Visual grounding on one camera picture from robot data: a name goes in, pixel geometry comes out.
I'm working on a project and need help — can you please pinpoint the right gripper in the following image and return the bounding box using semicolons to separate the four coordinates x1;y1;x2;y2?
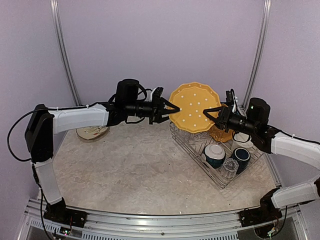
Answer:
203;105;259;136

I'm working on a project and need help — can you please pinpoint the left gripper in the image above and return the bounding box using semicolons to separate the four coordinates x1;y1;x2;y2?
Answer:
126;94;181;125

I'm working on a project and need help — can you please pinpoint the aluminium frame post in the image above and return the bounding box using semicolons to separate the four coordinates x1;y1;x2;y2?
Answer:
50;0;82;106
242;0;272;108

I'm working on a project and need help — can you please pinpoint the wire dish rack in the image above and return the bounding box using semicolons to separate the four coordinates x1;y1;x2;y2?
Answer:
169;122;264;189

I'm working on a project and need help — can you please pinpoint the front aluminium rail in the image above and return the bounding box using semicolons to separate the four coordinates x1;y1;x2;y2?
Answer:
23;197;308;240

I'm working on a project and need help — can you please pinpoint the yellow dotted plate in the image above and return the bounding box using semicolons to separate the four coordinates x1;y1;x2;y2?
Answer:
169;82;221;134
207;104;237;143

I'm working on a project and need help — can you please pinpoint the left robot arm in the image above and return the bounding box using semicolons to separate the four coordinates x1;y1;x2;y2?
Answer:
20;78;180;223

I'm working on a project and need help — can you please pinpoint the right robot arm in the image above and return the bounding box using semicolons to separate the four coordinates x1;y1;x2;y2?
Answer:
203;97;320;226

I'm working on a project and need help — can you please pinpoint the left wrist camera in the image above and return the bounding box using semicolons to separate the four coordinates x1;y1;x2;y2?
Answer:
150;87;164;102

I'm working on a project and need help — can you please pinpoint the left aluminium frame post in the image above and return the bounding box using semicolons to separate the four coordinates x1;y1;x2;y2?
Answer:
50;0;82;106

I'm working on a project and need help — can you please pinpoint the clear glass front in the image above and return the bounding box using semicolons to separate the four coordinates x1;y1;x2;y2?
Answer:
219;158;239;181

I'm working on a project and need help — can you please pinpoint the teal white bowl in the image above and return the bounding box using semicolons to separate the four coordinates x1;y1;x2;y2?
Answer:
202;143;226;169

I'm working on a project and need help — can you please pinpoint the white mug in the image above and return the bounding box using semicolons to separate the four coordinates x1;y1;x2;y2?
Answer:
231;132;253;151

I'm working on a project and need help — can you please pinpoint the cream bird pattern plate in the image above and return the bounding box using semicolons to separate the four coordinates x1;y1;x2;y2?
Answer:
75;126;110;141

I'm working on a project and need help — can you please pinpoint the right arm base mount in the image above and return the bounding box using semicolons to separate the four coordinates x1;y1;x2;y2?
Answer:
238;207;283;227

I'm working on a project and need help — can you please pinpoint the dark blue mug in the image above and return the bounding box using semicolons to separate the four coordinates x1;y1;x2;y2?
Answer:
231;147;251;175

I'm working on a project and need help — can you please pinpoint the right aluminium frame post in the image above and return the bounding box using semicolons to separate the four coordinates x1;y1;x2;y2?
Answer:
242;0;272;108

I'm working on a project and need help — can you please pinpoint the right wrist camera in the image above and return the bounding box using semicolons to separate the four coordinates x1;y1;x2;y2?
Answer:
226;88;241;116

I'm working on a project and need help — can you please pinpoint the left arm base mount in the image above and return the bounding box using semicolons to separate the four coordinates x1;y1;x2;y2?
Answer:
43;204;88;228

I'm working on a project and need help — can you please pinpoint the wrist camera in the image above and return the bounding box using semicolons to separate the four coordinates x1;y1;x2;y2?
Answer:
226;88;241;116
150;87;164;102

